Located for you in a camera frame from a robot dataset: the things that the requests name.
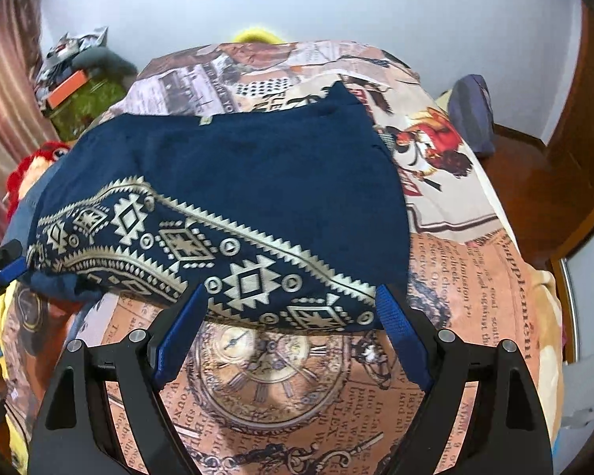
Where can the grey blue bag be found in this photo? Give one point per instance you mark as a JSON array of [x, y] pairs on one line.
[[469, 108]]

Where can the orange box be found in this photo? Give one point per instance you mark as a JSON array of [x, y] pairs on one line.
[[62, 92]]

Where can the navy patterned hooded garment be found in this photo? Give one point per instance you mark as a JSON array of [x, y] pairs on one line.
[[290, 219]]

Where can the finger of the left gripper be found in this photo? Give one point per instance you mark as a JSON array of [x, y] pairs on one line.
[[13, 271]]

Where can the pile of bags and papers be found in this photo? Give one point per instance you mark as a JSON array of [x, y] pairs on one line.
[[57, 61]]

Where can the dark grey cloth bundle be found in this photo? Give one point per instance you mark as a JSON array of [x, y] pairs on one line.
[[100, 60]]

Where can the red plush toy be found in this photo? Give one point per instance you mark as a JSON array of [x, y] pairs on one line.
[[29, 171]]

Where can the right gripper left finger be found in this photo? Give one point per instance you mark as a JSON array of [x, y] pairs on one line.
[[74, 432]]

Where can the striped pink curtain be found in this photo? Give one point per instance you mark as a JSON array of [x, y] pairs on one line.
[[22, 126]]

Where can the green patterned covered box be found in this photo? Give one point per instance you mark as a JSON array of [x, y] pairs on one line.
[[75, 114]]

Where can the blue folded garment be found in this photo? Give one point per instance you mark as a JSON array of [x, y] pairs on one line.
[[24, 226]]

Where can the yellow curved bed rail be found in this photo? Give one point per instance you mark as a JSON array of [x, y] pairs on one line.
[[257, 35]]

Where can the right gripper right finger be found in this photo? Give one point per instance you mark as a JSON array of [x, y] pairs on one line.
[[507, 432]]

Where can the wooden door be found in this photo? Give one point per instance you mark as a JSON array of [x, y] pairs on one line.
[[571, 150]]

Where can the newspaper print bed cover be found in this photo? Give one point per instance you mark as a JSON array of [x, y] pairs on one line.
[[265, 400]]

